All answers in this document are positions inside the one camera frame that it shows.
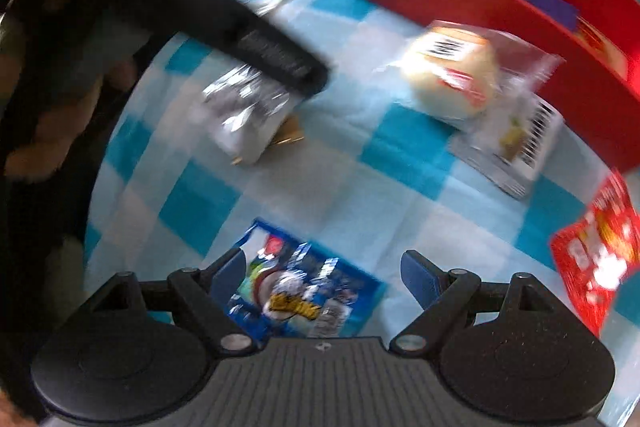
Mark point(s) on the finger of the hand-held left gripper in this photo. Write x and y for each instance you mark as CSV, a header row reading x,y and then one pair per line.
x,y
270,49

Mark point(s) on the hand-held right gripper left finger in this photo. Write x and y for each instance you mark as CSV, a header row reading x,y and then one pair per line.
x,y
227,279

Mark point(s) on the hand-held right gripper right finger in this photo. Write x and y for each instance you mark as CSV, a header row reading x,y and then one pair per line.
x,y
417,279

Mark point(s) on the small silver snack packet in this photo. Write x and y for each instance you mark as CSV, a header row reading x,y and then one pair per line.
x,y
245,107

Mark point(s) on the blue snack packet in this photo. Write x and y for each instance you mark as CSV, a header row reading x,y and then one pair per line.
x,y
300,287

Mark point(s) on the white wafer packet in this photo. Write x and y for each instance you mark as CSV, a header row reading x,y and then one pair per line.
x,y
527,149

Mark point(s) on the red candy packet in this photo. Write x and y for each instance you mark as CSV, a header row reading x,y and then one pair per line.
x,y
595,257

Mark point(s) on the round cake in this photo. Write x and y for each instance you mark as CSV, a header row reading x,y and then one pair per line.
x,y
450,72

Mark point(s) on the purple foil packet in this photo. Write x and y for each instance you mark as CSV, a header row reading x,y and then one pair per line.
x,y
550,4

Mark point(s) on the person's left hand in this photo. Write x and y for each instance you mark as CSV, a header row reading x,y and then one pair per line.
x,y
50,142

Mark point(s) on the blue checkered tablecloth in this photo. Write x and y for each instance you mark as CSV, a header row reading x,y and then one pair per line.
x,y
350,187

